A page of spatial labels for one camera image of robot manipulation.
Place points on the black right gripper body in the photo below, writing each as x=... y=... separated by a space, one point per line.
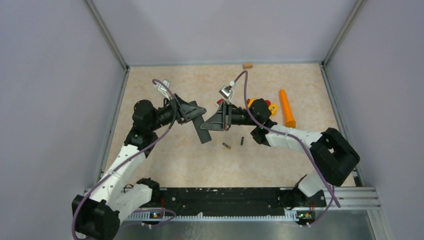
x=228 y=115

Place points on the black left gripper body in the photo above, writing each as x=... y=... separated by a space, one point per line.
x=179 y=115

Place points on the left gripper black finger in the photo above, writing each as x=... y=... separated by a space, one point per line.
x=186 y=107
x=190 y=116

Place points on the black remote control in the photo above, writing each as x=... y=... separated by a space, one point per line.
x=203 y=135

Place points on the white remote control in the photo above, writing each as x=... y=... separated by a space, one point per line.
x=219 y=101

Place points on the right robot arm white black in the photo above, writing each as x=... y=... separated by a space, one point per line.
x=331 y=155

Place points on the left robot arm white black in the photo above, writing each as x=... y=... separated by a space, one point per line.
x=100 y=213

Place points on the yellow toy car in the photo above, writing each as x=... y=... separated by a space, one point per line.
x=250 y=101

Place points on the red yellow toy piece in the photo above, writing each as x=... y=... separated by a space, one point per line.
x=272 y=107

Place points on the small wooden block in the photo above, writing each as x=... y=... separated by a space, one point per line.
x=247 y=65

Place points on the orange toy carrot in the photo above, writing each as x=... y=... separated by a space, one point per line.
x=289 y=119

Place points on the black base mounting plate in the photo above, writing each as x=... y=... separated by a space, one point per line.
x=233 y=201

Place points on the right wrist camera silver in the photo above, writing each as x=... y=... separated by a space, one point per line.
x=227 y=93

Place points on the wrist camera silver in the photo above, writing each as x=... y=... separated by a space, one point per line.
x=162 y=88
x=227 y=93

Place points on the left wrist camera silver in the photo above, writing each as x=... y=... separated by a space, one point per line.
x=162 y=88

